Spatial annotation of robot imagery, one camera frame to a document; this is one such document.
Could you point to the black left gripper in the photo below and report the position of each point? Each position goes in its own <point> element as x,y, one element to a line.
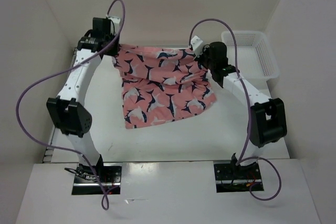
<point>114,52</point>

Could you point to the aluminium table frame rail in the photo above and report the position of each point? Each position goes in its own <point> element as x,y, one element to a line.
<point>56,109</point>

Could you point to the pink shark print shorts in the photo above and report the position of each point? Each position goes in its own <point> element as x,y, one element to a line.
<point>161,85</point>

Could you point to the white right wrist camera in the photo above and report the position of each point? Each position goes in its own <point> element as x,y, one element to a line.
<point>197,45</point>

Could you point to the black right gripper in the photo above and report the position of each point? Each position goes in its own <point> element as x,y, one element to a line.
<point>206,49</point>

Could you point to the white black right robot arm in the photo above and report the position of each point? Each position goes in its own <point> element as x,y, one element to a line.
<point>266,116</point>

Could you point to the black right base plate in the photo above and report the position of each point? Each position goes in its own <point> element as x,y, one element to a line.
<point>232,179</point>

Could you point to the white plastic laundry basket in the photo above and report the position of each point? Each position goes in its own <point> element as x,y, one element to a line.
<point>255,58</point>

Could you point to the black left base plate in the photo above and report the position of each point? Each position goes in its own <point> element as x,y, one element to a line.
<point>85,182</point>

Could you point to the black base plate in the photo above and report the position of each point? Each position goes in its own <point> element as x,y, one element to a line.
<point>85,182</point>
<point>232,179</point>

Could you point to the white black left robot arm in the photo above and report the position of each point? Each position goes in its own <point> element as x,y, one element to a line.
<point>67,110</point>

